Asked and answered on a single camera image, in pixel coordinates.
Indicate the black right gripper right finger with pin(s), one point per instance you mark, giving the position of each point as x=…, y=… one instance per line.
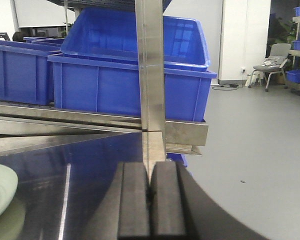
x=182, y=210

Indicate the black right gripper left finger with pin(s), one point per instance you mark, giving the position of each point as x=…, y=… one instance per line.
x=116, y=207

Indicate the pale green plate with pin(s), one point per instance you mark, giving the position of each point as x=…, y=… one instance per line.
x=8, y=186

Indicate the stainless steel shelf rack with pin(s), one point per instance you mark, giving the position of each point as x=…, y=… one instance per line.
x=159, y=136

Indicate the blue bin lower right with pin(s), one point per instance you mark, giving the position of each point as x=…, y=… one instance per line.
x=111, y=87

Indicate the blue bin lower left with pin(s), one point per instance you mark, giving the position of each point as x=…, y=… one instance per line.
x=26, y=75

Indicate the blue bin bottom background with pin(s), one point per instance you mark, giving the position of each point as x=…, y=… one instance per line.
x=293, y=76

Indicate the blue bin tilted upper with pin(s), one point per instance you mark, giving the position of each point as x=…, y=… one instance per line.
x=109, y=33

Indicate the blue bin far left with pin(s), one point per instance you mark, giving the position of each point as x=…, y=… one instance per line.
x=56, y=42

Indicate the grey office chair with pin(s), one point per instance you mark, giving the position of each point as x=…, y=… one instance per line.
x=275, y=63

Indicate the green potted plant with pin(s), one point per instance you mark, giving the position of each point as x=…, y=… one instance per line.
x=279, y=32

